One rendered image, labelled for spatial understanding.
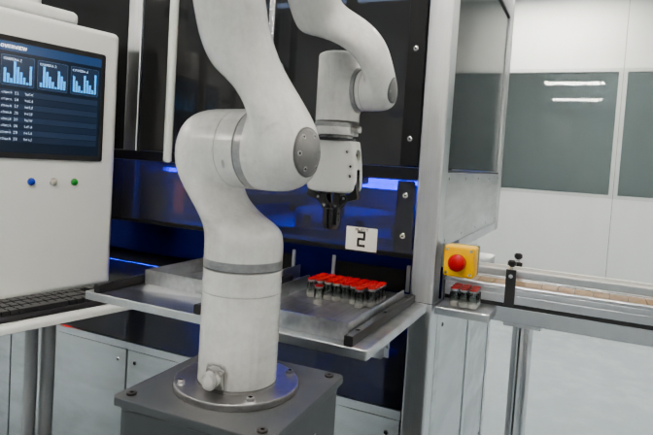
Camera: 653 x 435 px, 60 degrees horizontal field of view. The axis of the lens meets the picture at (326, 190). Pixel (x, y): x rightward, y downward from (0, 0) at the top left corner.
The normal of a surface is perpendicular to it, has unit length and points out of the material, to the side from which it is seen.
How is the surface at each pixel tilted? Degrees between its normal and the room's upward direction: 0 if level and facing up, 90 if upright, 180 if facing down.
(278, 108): 68
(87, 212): 90
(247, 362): 90
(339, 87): 89
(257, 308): 90
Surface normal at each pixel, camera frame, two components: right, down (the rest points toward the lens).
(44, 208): 0.80, 0.08
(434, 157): -0.43, 0.02
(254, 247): 0.33, -0.07
